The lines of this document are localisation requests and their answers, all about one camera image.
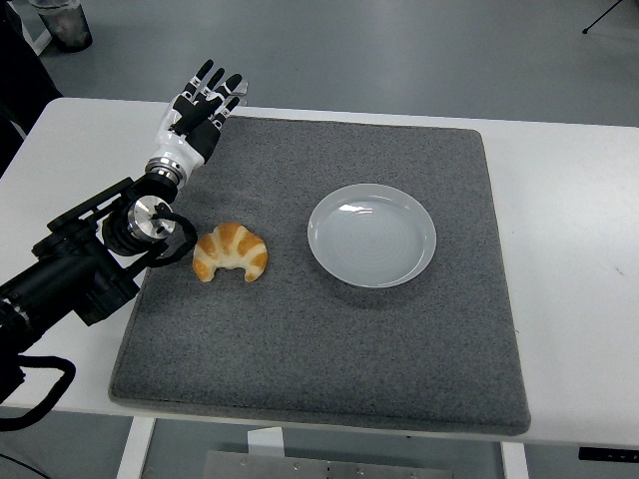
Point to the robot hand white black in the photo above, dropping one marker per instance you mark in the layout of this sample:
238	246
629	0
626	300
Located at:
177	149

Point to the white round plate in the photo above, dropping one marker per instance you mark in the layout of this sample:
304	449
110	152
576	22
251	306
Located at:
372	239

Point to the large black bulky object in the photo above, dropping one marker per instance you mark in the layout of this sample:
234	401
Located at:
20	75

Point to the golden croissant bread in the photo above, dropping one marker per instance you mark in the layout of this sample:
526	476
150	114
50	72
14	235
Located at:
229	244

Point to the black table control panel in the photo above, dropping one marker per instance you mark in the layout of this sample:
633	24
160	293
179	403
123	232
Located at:
609	454

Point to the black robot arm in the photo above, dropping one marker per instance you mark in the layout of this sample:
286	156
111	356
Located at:
65	269

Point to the grey felt mat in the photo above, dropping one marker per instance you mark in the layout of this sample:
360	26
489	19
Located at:
299	339

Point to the grey metal plate with screws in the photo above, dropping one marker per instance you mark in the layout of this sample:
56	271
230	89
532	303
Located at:
299	469

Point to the dark translucent cup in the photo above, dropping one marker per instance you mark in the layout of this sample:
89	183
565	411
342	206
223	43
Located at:
67	27

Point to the white table leg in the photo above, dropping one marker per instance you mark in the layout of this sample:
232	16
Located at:
514	461
135	449

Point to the black tripod leg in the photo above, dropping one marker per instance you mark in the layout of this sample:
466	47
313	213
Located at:
585	31

